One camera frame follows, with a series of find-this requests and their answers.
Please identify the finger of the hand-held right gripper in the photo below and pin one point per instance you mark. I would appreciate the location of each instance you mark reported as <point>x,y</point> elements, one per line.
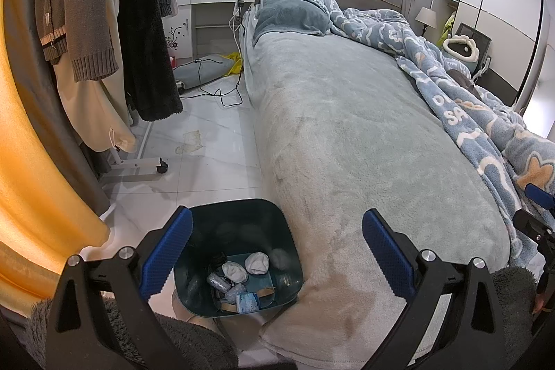
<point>531,225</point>
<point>540,196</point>

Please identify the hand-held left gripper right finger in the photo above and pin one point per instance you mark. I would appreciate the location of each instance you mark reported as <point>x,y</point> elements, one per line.
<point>388,257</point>

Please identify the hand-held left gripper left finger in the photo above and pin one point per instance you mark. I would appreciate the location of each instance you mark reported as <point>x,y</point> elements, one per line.
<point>167,257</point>

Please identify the teal trash bin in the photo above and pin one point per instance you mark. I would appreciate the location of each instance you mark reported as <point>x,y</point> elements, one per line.
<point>243,222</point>

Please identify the blue cartoon tissue pack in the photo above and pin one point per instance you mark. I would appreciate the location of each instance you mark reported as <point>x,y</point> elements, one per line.
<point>248,303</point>

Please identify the wide cardboard tape roll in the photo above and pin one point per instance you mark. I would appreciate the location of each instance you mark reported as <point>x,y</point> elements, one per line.
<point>265,291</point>

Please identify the grey fleece garment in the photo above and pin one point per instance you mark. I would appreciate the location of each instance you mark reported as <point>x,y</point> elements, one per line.
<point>195,344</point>

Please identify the blue printed fleece blanket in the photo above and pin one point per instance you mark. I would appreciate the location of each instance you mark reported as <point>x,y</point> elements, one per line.
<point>477,127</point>

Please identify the white clothes rack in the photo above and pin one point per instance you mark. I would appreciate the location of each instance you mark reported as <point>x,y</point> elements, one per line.
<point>134,166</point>

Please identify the bed with grey-green sheet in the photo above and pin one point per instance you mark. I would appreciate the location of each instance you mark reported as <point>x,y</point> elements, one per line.
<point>347,127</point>

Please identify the brown pillow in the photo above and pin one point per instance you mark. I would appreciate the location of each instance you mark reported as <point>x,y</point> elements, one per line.
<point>462,79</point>

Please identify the cream coat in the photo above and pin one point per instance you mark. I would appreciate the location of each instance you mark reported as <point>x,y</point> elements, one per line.
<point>95,114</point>

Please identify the black office chair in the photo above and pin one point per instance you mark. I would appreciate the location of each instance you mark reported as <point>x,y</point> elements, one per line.
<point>475,34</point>

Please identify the yellow-green cloth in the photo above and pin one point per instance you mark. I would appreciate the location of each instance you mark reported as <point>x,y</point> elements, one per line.
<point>446,29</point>

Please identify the grey padded floor appliance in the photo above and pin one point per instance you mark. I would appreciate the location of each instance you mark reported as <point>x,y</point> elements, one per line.
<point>208,68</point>

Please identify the white wardrobe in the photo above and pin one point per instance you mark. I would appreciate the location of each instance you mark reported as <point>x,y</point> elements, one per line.
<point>498,6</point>

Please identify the yellow plastic bag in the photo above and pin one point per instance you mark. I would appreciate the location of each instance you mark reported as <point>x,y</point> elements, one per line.
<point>234,64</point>

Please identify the beige bedside lamp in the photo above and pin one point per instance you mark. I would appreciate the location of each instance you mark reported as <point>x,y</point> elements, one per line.
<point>425,16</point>

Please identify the teal pillow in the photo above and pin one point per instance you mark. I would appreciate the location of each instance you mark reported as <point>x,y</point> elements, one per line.
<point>290,16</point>

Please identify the grey-brown cardigan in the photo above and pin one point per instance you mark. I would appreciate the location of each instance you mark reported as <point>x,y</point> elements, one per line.
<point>86,6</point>

